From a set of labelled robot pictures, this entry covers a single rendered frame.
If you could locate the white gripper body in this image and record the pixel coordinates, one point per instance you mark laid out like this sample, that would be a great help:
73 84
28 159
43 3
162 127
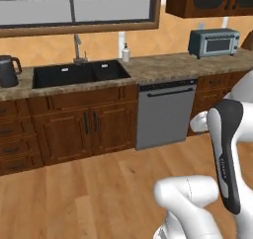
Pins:
199 123

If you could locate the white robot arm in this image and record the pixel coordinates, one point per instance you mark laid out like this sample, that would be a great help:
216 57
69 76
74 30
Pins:
227 144

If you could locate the grey dishwasher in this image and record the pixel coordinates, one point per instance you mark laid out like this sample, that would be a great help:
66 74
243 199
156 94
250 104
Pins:
164 118

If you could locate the brown wooden drawer unit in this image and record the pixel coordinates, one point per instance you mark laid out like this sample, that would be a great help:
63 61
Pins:
210 88

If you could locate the grey toaster oven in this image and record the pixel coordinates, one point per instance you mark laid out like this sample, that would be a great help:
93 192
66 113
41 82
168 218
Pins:
214 43

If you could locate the white soap dispenser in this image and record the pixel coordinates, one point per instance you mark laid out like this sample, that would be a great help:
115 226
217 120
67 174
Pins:
126 53

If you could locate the black kitchen sink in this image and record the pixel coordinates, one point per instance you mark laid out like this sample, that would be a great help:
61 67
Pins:
79 73

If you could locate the brown wooden base cupboards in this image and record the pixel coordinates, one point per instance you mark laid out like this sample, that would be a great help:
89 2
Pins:
66 131

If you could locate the grey metal tap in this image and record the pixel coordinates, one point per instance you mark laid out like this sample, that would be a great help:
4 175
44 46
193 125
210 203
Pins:
77 48

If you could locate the wooden framed window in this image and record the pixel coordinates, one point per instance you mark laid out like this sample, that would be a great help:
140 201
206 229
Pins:
79 9

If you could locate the black kettle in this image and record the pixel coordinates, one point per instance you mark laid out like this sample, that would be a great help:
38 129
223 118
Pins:
7 71

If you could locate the white wall socket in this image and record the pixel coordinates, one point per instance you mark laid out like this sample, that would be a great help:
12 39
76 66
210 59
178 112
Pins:
201 25

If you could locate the brown wooden wall cupboard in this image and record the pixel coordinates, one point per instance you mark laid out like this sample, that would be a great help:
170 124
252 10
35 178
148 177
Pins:
204 1

